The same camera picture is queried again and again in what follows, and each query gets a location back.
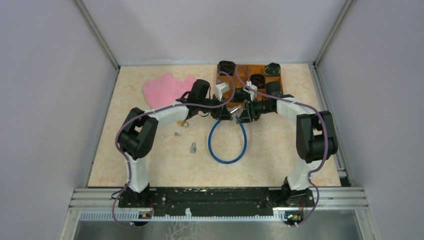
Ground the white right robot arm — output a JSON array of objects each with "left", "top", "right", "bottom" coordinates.
[{"left": 234, "top": 83, "right": 338, "bottom": 206}]

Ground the brass padlock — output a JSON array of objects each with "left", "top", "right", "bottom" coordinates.
[{"left": 176, "top": 120, "right": 190, "bottom": 128}]

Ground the wooden compartment tray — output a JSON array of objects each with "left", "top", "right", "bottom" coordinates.
[{"left": 216, "top": 63, "right": 284, "bottom": 108}]

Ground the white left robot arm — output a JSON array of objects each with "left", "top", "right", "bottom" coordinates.
[{"left": 115, "top": 79, "right": 236, "bottom": 207}]

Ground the pink cloth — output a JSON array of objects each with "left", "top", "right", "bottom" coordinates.
[{"left": 142, "top": 72, "right": 197, "bottom": 109}]

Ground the grey combination lock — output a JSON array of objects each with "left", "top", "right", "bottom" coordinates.
[{"left": 189, "top": 142, "right": 197, "bottom": 154}]

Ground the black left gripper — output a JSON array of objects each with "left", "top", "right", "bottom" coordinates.
[{"left": 198, "top": 93, "right": 233, "bottom": 121}]

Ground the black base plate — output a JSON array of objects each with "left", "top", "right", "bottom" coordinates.
[{"left": 118, "top": 181, "right": 315, "bottom": 217}]

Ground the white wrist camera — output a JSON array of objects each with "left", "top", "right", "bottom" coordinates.
[
  {"left": 242, "top": 80, "right": 258, "bottom": 101},
  {"left": 215, "top": 82, "right": 230, "bottom": 101}
]

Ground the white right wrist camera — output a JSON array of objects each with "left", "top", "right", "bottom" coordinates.
[{"left": 242, "top": 80, "right": 258, "bottom": 101}]

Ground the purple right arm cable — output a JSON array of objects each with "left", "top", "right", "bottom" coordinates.
[{"left": 234, "top": 64, "right": 329, "bottom": 228}]

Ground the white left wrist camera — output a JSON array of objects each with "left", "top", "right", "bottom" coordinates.
[{"left": 215, "top": 82, "right": 230, "bottom": 101}]

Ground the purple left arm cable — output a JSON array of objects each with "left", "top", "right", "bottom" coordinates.
[{"left": 111, "top": 70, "right": 237, "bottom": 229}]

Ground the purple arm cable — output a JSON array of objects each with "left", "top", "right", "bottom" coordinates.
[
  {"left": 111, "top": 70, "right": 237, "bottom": 229},
  {"left": 234, "top": 64, "right": 329, "bottom": 228}
]

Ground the grey slotted cable duct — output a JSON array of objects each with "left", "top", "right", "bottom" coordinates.
[{"left": 79, "top": 207, "right": 301, "bottom": 224}]

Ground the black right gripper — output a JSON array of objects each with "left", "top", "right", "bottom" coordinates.
[{"left": 236, "top": 96, "right": 273, "bottom": 124}]

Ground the blue ethernet cable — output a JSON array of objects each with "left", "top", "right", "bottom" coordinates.
[{"left": 207, "top": 105, "right": 248, "bottom": 165}]

